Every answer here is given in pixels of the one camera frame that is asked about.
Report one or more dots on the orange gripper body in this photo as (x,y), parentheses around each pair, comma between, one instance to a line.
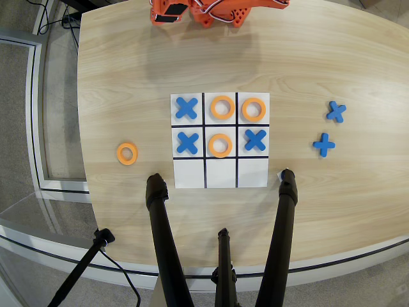
(165,18)

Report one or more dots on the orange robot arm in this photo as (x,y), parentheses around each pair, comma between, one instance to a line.
(230,14)

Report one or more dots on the blue foam cross piece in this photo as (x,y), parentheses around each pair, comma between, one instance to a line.
(188,142)
(324,145)
(255,140)
(336,112)
(186,108)

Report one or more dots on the white tic-tac-toe grid board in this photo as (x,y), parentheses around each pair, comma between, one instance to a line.
(220,174)

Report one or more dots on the thick black tripod leg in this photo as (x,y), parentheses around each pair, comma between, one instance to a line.
(282,224)
(163,236)

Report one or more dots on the slim black stand pole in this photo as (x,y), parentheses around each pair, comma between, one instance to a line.
(80,268)

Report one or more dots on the white glass partition frame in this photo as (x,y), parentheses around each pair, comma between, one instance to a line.
(33,112)

